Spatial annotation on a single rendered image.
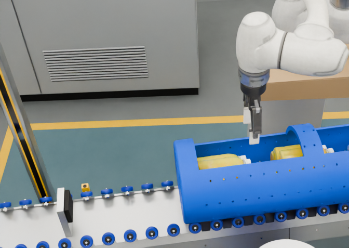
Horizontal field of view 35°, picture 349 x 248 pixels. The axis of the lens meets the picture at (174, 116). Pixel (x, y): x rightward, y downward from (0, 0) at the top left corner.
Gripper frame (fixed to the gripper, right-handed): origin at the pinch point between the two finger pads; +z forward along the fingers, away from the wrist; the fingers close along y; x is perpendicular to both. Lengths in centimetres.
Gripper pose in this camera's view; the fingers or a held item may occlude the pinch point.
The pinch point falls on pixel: (251, 127)
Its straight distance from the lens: 173.9
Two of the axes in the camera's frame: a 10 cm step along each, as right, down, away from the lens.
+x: 9.9, -1.3, 0.4
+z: 0.6, 7.0, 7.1
